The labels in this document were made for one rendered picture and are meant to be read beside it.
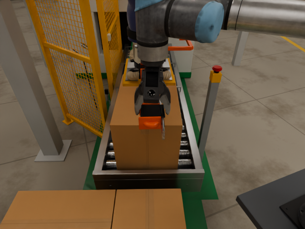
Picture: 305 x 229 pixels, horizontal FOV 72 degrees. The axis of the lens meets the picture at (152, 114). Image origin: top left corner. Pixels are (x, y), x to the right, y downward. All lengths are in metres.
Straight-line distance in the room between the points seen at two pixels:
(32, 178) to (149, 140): 1.43
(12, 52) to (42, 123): 0.67
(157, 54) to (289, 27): 0.33
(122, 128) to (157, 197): 0.47
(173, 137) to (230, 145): 1.36
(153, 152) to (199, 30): 0.91
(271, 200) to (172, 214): 0.51
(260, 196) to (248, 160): 1.22
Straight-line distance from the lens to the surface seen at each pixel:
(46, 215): 1.42
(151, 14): 0.57
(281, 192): 1.29
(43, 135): 2.28
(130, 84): 1.16
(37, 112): 2.11
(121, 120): 1.19
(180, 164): 1.50
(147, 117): 0.68
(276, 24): 0.65
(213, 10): 0.53
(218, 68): 1.60
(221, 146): 2.45
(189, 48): 1.31
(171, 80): 1.18
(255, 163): 2.42
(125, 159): 1.36
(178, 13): 0.54
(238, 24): 0.66
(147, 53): 0.60
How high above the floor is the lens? 1.70
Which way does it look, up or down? 38 degrees down
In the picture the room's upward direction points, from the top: straight up
